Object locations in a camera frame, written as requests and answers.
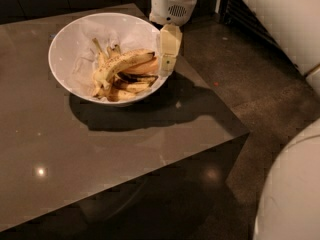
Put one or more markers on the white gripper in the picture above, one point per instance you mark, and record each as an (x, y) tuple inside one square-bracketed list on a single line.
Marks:
[(170, 9)]

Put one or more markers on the spotted yellow banana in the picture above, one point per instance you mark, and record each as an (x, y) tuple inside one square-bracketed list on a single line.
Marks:
[(103, 75)]

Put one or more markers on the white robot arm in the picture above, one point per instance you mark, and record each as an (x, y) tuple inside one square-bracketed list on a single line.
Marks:
[(262, 88)]

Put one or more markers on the white ceramic bowl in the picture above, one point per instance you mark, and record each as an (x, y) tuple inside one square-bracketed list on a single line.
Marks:
[(134, 33)]

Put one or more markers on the browned banana peel pile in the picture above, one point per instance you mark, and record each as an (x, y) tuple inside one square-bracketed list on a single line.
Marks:
[(122, 86)]

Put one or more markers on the orange bread roll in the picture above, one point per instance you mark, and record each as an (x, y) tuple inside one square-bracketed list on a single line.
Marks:
[(144, 68)]

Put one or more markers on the dark metal vent grille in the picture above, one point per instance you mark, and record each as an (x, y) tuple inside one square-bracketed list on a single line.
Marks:
[(237, 12)]

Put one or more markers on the white paper napkin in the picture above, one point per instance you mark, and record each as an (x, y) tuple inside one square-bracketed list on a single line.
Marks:
[(87, 54)]

